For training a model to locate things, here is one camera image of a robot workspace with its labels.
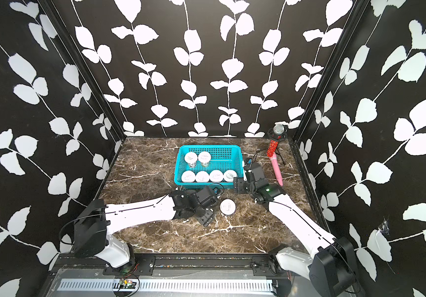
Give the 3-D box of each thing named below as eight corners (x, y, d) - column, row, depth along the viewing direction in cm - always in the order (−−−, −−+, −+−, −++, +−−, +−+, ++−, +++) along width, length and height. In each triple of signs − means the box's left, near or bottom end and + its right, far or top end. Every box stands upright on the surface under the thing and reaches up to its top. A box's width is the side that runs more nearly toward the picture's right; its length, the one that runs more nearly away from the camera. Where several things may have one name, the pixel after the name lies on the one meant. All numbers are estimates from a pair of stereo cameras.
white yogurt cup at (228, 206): (223, 219, 89) (223, 214, 83) (219, 206, 93) (220, 200, 88) (236, 216, 90) (237, 210, 84) (232, 204, 94) (233, 197, 89)
